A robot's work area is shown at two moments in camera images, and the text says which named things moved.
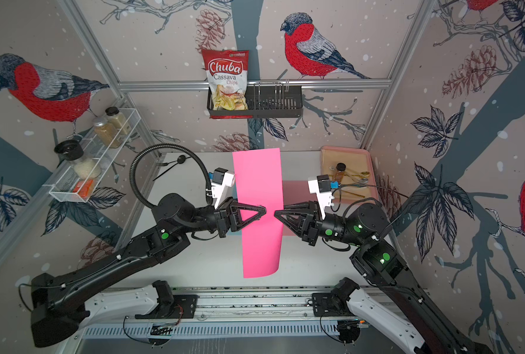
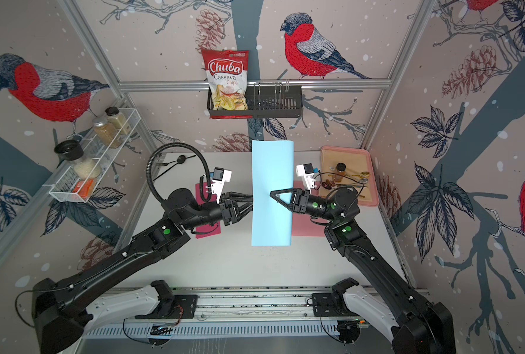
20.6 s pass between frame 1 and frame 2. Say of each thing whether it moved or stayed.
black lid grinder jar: stayed
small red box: stayed
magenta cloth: moved
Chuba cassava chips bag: stayed
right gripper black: moved
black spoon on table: stayed
